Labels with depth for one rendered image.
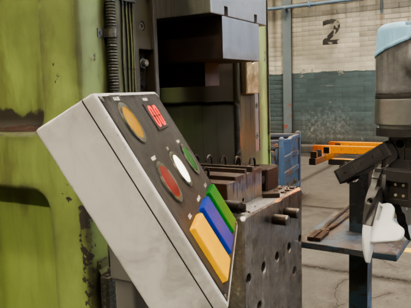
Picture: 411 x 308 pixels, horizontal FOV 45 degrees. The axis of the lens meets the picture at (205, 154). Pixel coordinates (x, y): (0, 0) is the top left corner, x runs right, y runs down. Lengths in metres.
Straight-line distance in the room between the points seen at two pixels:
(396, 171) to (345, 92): 8.21
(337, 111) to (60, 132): 8.54
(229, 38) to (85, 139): 0.68
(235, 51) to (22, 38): 0.48
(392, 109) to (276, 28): 8.68
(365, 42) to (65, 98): 8.11
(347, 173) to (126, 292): 0.40
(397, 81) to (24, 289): 0.95
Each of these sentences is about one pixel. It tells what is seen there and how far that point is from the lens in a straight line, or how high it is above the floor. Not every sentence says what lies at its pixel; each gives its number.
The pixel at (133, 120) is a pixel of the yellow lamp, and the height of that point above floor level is 1.17.
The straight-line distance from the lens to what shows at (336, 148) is 1.66.
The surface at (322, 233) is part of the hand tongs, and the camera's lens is 1.61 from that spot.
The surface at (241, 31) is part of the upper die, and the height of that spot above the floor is 1.34.
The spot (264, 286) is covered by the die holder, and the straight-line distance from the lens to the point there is 1.28.
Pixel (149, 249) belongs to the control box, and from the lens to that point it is 0.56.
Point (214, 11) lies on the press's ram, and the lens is 1.13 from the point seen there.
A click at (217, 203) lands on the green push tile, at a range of 0.78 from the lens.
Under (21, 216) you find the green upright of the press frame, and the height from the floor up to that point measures 0.92.
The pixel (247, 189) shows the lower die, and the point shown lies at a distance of 1.27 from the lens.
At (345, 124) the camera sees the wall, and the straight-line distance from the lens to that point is 9.00.
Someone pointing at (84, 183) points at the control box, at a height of 1.10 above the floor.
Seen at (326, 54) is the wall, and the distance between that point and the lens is 9.08.
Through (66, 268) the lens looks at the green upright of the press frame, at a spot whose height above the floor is 0.85.
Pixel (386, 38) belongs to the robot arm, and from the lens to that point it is 0.79.
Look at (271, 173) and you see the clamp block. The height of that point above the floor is 0.96.
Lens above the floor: 1.20
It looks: 7 degrees down
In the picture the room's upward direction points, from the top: 2 degrees counter-clockwise
